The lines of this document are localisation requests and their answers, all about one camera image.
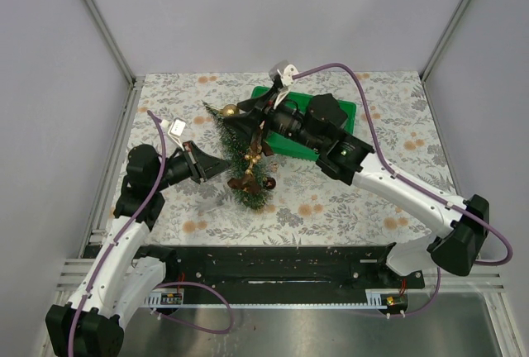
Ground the gold ball ornament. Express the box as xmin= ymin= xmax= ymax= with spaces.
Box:
xmin=222 ymin=104 xmax=240 ymax=117

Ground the dark brown ball ornament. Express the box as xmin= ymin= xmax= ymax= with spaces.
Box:
xmin=264 ymin=177 xmax=276 ymax=190

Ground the white slotted cable duct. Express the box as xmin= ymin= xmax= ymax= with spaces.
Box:
xmin=141 ymin=288 xmax=408 ymax=310

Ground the green plastic tray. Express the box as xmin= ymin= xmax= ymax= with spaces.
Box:
xmin=237 ymin=87 xmax=356 ymax=162

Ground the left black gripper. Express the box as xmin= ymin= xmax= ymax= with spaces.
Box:
xmin=152 ymin=140 xmax=233 ymax=192

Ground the floral patterned table mat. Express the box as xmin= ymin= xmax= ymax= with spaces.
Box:
xmin=127 ymin=70 xmax=455 ymax=245

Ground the aluminium frame post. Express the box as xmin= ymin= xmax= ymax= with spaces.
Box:
xmin=419 ymin=0 xmax=497 ymax=83
xmin=81 ymin=0 xmax=136 ymax=87

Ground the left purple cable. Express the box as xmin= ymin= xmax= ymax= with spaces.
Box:
xmin=68 ymin=110 xmax=236 ymax=357

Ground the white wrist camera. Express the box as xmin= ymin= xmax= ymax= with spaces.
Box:
xmin=160 ymin=118 xmax=186 ymax=150
xmin=269 ymin=60 xmax=299 ymax=107

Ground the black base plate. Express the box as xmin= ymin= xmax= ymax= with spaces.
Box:
xmin=155 ymin=245 xmax=425 ymax=294

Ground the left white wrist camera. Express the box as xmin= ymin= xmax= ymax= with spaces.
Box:
xmin=160 ymin=118 xmax=186 ymax=150

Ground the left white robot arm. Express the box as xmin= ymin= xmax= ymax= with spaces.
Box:
xmin=45 ymin=141 xmax=229 ymax=356

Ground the left aluminium frame post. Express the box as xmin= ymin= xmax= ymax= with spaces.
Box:
xmin=81 ymin=0 xmax=136 ymax=87

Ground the small frosted christmas tree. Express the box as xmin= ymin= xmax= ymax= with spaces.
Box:
xmin=203 ymin=102 xmax=273 ymax=211

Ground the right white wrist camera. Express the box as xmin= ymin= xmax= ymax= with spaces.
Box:
xmin=269 ymin=60 xmax=299 ymax=107

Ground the right aluminium frame post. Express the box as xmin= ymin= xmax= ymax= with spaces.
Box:
xmin=419 ymin=0 xmax=497 ymax=83

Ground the brown ribbon bow decoration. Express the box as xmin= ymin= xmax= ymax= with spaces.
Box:
xmin=227 ymin=124 xmax=274 ymax=195

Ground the clear plastic battery box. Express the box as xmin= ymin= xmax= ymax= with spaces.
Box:
xmin=198 ymin=200 xmax=224 ymax=216

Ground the aluminium rail profile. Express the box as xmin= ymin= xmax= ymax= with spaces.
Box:
xmin=55 ymin=259 xmax=506 ymax=293

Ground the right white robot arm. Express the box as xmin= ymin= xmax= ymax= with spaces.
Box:
xmin=224 ymin=90 xmax=488 ymax=288

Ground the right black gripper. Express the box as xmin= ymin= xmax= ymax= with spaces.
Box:
xmin=222 ymin=84 xmax=325 ymax=153

